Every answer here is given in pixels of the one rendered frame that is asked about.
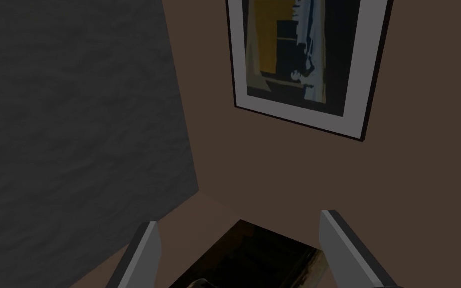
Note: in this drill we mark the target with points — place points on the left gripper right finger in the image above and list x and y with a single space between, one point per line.
346 256

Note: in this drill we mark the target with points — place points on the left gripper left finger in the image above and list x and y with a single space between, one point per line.
142 260

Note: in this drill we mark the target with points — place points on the framed picture on wall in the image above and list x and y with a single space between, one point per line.
298 60

